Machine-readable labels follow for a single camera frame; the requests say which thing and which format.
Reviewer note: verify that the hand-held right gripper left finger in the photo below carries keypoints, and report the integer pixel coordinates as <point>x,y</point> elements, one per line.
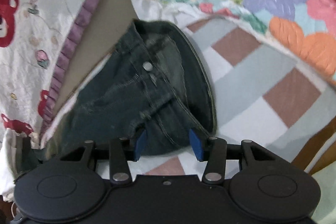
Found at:
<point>140,145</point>

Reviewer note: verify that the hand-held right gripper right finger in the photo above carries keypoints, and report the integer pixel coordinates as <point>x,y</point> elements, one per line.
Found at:
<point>196,145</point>

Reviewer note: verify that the dark denim jeans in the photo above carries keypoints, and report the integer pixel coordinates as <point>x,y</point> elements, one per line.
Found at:
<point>136,98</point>

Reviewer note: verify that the checkered bed mat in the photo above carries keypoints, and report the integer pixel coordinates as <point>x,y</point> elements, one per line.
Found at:
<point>249,82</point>

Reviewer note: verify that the beige mattress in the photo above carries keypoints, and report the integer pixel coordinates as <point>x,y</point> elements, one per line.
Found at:
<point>113,24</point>

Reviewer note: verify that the pale green cloth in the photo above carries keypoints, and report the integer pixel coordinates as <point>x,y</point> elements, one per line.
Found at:
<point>325,192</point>

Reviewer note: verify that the bear print quilt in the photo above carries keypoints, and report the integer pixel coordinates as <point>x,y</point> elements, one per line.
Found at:
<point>39,29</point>

